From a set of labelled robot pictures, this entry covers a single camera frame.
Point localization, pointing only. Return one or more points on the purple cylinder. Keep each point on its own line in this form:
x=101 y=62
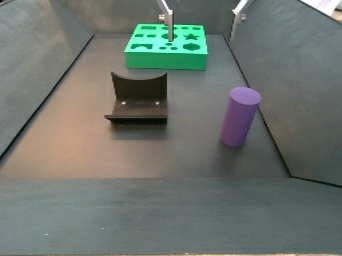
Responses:
x=244 y=103

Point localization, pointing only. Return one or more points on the green foam shape board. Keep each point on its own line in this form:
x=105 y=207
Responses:
x=152 y=51

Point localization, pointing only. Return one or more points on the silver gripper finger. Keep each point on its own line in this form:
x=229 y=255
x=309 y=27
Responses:
x=166 y=16
x=238 y=11

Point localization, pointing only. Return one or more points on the black curved holder stand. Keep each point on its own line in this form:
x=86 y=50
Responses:
x=141 y=99

